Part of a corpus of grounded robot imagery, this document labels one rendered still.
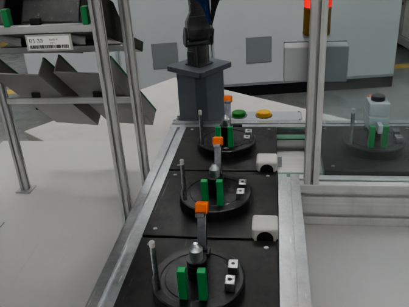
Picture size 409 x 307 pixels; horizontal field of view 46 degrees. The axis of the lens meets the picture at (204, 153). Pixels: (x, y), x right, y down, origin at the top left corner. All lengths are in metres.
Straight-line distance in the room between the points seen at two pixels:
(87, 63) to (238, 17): 1.34
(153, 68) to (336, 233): 3.34
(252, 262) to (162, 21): 3.47
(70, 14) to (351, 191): 0.65
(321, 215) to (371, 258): 0.14
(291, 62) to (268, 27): 3.25
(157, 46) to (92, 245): 3.23
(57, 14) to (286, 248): 0.60
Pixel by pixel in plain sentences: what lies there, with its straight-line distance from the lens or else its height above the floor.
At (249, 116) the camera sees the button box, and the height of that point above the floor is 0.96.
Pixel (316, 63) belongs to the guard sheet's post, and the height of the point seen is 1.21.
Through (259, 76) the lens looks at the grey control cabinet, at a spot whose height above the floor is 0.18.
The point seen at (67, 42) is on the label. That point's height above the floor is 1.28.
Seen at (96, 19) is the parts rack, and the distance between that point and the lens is 0.90.
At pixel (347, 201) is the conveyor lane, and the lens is 1.05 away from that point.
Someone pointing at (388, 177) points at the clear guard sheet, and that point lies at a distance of 1.05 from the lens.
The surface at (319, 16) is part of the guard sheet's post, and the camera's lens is 0.91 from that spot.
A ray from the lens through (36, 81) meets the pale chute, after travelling 1.13.
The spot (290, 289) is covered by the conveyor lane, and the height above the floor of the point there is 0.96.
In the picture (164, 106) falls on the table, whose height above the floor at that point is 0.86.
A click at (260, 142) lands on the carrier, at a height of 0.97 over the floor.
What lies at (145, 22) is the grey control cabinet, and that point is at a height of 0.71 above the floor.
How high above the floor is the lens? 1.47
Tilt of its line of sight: 26 degrees down
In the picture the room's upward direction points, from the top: 4 degrees counter-clockwise
